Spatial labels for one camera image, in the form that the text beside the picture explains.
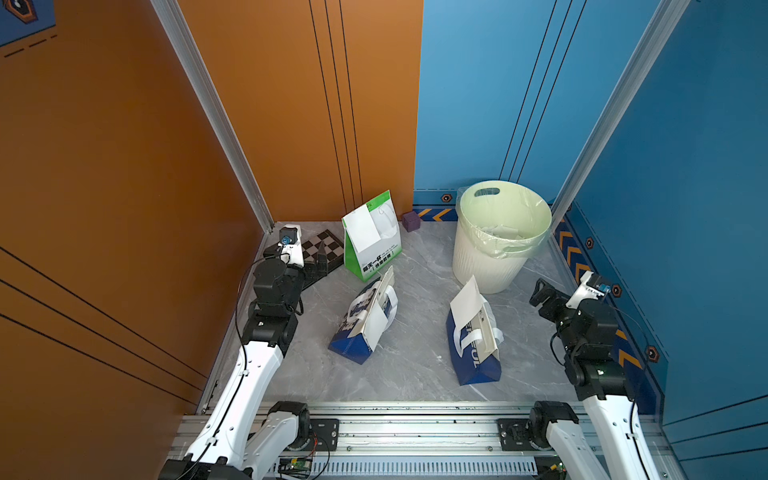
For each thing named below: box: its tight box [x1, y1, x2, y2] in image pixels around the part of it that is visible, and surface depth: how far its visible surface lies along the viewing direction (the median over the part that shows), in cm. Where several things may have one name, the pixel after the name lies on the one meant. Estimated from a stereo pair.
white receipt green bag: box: [345, 204, 381, 253], surface depth 92 cm
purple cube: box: [402, 211, 421, 232], surface depth 119 cm
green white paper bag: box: [342, 190, 402, 282], surface depth 95 cm
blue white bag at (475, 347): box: [446, 300, 504, 386], surface depth 73 cm
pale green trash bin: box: [453, 180, 553, 294], surface depth 93 cm
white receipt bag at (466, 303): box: [450, 274, 483, 329], surface depth 74 cm
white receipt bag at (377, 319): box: [362, 266, 394, 351], surface depth 71 cm
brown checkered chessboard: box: [301, 229, 344, 286], surface depth 108 cm
